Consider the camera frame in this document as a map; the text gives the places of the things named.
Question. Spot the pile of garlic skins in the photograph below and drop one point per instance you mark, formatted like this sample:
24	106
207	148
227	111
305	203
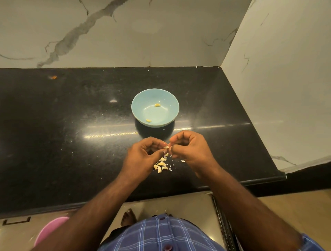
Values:
162	165

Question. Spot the small orange scrap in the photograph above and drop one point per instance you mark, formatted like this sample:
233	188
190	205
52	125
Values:
52	77

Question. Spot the person's left forearm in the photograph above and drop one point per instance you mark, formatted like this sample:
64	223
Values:
85	220

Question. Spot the person's left hand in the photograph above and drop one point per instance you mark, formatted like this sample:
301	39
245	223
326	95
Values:
137	160

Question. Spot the blue plaid shirt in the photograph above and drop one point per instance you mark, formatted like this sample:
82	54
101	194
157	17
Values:
165	239

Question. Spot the light blue bowl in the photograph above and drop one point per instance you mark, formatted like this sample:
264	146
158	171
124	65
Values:
155	107

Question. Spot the person's left foot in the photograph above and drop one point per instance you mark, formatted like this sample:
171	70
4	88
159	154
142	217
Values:
128	217

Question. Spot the black cabinet trim strip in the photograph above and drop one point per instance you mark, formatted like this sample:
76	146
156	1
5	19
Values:
225	222

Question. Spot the pink plastic bucket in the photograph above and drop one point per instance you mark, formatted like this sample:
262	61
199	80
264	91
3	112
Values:
50	230

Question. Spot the person's right hand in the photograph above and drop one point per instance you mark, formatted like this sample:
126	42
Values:
195	152

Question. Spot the person's right forearm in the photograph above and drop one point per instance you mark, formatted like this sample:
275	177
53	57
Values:
256	212

